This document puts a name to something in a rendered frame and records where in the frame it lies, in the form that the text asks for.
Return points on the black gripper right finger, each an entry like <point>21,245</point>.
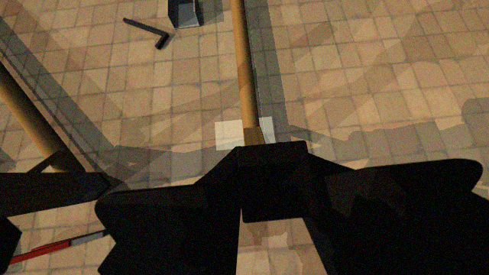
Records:
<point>348,199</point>

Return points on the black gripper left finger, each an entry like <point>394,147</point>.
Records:
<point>212,205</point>

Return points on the black l-shaped bar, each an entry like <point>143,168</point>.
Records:
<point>164,35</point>

